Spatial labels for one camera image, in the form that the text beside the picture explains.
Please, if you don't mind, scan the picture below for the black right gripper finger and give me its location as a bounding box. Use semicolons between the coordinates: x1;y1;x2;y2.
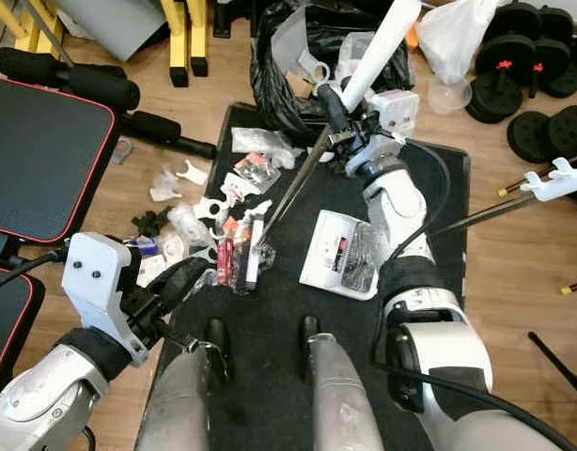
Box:
317;83;355;134

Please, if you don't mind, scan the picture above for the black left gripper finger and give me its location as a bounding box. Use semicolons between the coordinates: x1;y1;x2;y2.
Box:
162;268;218;311
149;256;214;294

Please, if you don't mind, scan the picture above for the broom with white handle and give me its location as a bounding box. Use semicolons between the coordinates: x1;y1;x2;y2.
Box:
243;0;423;288

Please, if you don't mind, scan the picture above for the brown cardboard piece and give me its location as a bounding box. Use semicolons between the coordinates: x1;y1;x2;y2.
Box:
286;73;313;95

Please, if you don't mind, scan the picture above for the clear plastic bag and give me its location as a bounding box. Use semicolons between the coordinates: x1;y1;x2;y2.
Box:
164;202;216;253

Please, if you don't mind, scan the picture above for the crumpled clear bubble wrap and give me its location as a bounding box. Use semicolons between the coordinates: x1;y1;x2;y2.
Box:
334;31;376;84

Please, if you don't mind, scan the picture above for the black rubbish bag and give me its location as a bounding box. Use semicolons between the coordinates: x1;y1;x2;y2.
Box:
249;0;418;144

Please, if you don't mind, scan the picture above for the grey left robot leg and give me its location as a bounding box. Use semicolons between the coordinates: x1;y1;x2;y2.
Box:
133;319;238;451

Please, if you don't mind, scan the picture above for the grey robot leg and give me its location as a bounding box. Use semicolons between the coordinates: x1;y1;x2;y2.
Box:
298;313;391;451
133;319;238;451

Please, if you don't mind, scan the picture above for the clear bubble wrap pouch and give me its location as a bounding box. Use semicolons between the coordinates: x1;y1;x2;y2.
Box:
229;125;295;158

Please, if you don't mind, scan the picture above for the crumpled white plastic scrap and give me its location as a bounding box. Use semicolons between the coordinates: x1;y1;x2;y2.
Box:
149;169;184;203

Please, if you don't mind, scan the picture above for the grey foam sheet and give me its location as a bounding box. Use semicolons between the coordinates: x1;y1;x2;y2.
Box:
270;8;310;65

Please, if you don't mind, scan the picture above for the white plastic piece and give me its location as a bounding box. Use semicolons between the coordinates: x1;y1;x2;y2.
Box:
246;199;273;219
178;158;211;186

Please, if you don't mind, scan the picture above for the clear plastic bowl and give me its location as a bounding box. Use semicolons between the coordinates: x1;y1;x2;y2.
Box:
427;75;483;117

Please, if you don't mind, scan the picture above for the clear packet with red card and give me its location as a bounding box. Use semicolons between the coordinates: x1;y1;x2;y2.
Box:
232;152;282;195

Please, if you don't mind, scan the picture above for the white plastic bag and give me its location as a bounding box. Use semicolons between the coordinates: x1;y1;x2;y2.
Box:
413;0;503;87

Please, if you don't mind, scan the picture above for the black weight plate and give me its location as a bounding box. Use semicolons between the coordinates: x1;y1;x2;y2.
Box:
507;110;554;163
467;73;522;124
546;103;577;159

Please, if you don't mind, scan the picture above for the black dumbbell with red collar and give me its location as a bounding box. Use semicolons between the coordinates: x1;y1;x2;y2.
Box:
528;5;577;100
476;0;553;78

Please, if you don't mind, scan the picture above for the black weight bench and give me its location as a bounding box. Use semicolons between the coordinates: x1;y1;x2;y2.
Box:
0;47;220;396

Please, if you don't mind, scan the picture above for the grey right robot leg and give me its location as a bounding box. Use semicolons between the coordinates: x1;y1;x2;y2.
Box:
298;313;391;451

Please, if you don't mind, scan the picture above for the grey rolled foam mat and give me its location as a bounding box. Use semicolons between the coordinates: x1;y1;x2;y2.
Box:
56;0;164;60

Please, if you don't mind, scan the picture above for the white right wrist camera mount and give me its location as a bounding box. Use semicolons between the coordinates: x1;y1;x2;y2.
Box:
366;89;421;139

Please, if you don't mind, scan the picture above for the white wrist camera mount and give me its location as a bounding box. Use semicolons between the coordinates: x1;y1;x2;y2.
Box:
366;89;421;139
61;232;150;367

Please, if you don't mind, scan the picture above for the grey plastic tag with ring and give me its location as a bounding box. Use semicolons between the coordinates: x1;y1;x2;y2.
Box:
296;49;332;86

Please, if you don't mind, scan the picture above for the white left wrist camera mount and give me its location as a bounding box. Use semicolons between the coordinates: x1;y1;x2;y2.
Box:
61;232;150;367

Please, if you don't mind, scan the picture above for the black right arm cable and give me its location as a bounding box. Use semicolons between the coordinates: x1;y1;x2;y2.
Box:
368;141;577;451

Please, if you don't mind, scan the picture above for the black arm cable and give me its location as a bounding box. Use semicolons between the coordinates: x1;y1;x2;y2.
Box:
368;141;577;451
0;246;69;294

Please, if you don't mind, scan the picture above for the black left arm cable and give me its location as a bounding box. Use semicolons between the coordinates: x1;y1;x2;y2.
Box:
0;246;69;294

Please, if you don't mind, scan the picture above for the yellow steel exercise frame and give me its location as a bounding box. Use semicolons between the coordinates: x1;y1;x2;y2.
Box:
0;0;211;88

